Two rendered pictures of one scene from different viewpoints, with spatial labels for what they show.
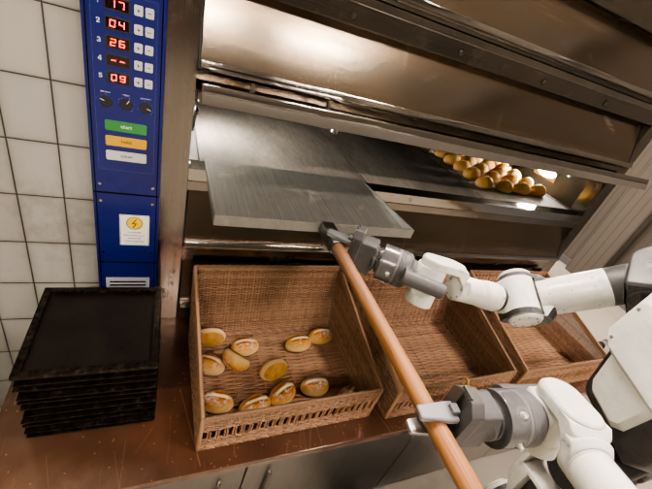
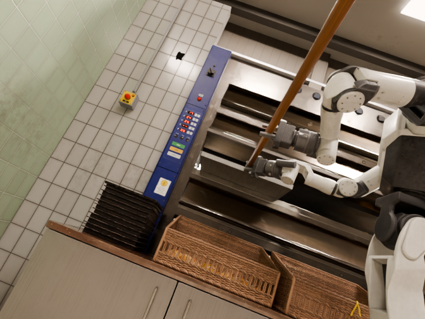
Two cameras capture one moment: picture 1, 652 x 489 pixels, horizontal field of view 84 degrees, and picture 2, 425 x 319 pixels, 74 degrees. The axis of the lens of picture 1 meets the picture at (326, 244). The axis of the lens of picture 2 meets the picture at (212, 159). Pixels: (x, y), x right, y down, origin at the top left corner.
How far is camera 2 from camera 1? 1.30 m
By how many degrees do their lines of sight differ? 59
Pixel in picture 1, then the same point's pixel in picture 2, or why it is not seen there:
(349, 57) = not seen: hidden behind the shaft
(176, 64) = (201, 131)
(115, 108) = (178, 138)
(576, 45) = (373, 149)
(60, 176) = (147, 160)
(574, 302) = (370, 175)
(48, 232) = (130, 181)
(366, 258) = (262, 164)
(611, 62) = not seen: hidden behind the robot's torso
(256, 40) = (229, 128)
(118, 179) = (167, 162)
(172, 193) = (183, 176)
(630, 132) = not seen: outside the picture
